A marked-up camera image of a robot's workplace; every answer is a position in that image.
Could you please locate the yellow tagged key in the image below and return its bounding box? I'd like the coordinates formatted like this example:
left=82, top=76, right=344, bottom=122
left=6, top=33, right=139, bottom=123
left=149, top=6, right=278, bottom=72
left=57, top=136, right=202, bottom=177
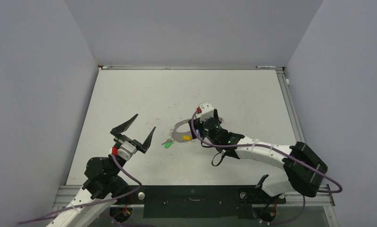
left=182, top=135, right=192, bottom=141

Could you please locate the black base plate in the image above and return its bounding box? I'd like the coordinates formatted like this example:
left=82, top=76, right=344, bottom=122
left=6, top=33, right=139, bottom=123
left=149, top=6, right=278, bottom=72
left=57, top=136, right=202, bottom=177
left=108, top=185, right=286, bottom=222

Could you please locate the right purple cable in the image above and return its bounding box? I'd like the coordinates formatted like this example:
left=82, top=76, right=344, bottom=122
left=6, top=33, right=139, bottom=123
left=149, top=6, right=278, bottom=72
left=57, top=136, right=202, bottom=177
left=191, top=109, right=343, bottom=226

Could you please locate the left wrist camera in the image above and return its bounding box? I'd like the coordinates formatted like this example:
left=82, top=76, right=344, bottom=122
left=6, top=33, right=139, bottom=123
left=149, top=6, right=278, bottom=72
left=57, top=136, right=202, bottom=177
left=111, top=141, right=137, bottom=161

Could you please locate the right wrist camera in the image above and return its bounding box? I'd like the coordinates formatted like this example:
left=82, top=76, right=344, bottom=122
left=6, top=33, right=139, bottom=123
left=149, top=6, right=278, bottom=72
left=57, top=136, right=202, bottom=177
left=196, top=101, right=214, bottom=122

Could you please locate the metal key ring plate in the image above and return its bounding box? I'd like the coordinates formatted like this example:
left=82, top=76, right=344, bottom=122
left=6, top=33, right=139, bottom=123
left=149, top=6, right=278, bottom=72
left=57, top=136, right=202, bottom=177
left=169, top=119, right=193, bottom=143

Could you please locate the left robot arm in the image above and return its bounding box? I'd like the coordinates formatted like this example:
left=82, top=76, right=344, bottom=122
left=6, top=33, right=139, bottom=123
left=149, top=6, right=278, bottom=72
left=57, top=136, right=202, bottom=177
left=48, top=114, right=154, bottom=227

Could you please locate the aluminium frame rail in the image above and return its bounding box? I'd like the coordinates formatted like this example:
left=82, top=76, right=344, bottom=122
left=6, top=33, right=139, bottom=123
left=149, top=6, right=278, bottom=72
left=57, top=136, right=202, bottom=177
left=276, top=67, right=331, bottom=198

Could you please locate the green tagged key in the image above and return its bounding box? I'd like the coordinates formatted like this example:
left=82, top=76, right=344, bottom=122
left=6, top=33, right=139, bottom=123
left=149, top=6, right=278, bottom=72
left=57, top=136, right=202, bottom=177
left=161, top=139, right=174, bottom=149

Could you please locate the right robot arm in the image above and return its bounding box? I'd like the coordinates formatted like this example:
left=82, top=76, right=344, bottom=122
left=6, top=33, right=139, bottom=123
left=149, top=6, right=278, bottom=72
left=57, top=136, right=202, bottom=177
left=188, top=113, right=328, bottom=202

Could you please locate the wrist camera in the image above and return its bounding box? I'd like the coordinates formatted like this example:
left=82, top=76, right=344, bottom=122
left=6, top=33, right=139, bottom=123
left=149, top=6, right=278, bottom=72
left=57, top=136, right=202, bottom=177
left=111, top=141, right=137, bottom=161
left=196, top=101, right=214, bottom=122

